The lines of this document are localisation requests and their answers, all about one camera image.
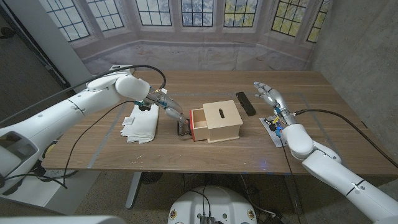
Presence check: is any white floor plate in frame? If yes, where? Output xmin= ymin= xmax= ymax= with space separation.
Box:
xmin=6 ymin=169 xmax=100 ymax=215

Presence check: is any white folded towel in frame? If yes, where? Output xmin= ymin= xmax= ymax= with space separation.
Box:
xmin=120 ymin=104 xmax=161 ymax=145

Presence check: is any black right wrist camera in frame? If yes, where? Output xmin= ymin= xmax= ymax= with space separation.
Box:
xmin=269 ymin=116 xmax=284 ymax=138

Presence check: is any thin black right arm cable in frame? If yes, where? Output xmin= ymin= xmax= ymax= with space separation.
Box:
xmin=278 ymin=136 xmax=302 ymax=224

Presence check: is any grey metal table leg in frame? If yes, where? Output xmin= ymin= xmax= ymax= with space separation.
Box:
xmin=125 ymin=171 xmax=142 ymax=210
xmin=284 ymin=174 xmax=303 ymax=215

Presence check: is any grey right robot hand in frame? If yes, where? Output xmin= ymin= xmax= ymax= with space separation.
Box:
xmin=253 ymin=81 xmax=299 ymax=125

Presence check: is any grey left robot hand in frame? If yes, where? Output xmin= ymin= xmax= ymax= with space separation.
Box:
xmin=150 ymin=90 xmax=191 ymax=127

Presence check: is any black round device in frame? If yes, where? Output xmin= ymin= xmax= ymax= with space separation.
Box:
xmin=141 ymin=172 xmax=164 ymax=186

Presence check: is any black phone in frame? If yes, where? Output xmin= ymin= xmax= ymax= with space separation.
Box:
xmin=235 ymin=91 xmax=257 ymax=117

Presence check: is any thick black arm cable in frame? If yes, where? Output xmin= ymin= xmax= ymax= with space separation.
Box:
xmin=0 ymin=64 xmax=167 ymax=125
xmin=294 ymin=108 xmax=398 ymax=169

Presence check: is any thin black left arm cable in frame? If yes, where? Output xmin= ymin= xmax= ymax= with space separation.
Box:
xmin=0 ymin=100 xmax=137 ymax=190

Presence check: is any white robot body edge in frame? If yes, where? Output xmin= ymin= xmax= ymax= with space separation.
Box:
xmin=0 ymin=215 xmax=127 ymax=224

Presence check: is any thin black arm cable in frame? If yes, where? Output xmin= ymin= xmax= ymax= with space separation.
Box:
xmin=0 ymin=100 xmax=137 ymax=190
xmin=278 ymin=136 xmax=302 ymax=224

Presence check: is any light wooden box with slot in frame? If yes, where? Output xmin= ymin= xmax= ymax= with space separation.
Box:
xmin=201 ymin=99 xmax=244 ymax=144

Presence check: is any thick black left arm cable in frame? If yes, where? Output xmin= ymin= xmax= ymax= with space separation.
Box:
xmin=0 ymin=64 xmax=167 ymax=125

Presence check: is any white paper sheet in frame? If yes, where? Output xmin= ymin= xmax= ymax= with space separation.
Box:
xmin=259 ymin=117 xmax=289 ymax=149

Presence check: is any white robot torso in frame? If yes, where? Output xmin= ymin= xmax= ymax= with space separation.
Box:
xmin=167 ymin=185 xmax=258 ymax=224

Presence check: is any printed window backdrop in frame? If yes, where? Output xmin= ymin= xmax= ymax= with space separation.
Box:
xmin=39 ymin=0 xmax=332 ymax=74

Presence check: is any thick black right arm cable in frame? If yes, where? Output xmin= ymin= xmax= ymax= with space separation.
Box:
xmin=294 ymin=108 xmax=398 ymax=169

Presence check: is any dark perforated panel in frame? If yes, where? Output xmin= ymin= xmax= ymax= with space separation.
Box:
xmin=0 ymin=6 xmax=74 ymax=128

